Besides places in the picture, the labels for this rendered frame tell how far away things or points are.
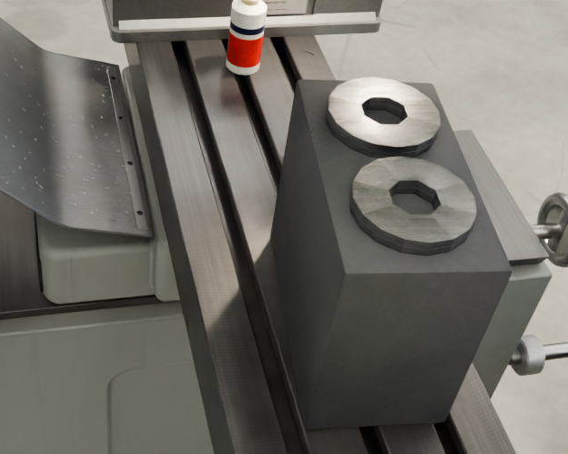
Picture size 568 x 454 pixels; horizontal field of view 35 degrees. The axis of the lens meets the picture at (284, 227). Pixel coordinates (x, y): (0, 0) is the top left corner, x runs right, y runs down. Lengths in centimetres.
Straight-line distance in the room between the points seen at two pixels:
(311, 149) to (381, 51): 231
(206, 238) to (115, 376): 36
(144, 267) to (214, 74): 24
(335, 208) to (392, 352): 12
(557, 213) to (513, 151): 127
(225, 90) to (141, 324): 30
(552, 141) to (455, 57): 47
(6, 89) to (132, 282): 26
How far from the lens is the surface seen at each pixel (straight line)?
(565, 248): 144
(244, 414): 73
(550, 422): 207
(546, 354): 142
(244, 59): 106
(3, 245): 114
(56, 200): 96
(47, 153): 101
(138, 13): 111
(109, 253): 100
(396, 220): 61
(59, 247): 100
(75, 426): 124
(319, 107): 72
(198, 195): 90
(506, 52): 316
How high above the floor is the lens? 157
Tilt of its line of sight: 44 degrees down
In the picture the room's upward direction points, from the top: 10 degrees clockwise
